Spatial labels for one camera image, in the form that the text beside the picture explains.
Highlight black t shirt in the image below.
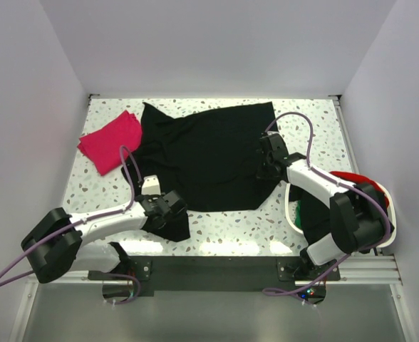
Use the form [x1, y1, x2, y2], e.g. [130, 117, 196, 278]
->
[120, 101, 280, 242]

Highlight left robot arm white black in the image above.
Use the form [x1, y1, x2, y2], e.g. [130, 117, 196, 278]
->
[21, 191, 190, 284]

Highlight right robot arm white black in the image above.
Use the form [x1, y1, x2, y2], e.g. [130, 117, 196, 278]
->
[257, 133, 396, 280]

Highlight white laundry basket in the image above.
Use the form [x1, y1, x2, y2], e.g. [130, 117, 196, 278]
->
[284, 183, 397, 249]

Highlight green garment in basket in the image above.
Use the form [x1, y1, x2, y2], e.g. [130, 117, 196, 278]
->
[294, 201, 302, 230]

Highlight black clothes in basket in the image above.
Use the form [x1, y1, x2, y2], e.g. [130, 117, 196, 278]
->
[288, 177, 395, 250]

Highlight folded pink red t shirt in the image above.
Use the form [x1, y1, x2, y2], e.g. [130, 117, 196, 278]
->
[78, 110, 143, 176]

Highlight red garment in basket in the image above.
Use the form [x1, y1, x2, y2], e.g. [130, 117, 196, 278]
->
[331, 171, 384, 193]

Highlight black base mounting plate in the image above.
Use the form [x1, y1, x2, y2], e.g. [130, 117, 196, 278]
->
[88, 255, 341, 299]

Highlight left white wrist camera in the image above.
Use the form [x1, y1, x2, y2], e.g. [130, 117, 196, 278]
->
[141, 175, 161, 195]

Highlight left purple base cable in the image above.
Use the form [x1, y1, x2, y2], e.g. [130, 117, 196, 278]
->
[95, 271, 147, 304]

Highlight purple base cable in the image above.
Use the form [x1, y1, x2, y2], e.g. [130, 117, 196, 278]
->
[262, 259, 355, 304]
[95, 271, 147, 304]

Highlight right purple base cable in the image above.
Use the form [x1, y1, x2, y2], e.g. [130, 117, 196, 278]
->
[262, 259, 355, 304]

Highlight aluminium frame rail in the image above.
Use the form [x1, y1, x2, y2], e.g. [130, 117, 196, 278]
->
[26, 253, 405, 286]

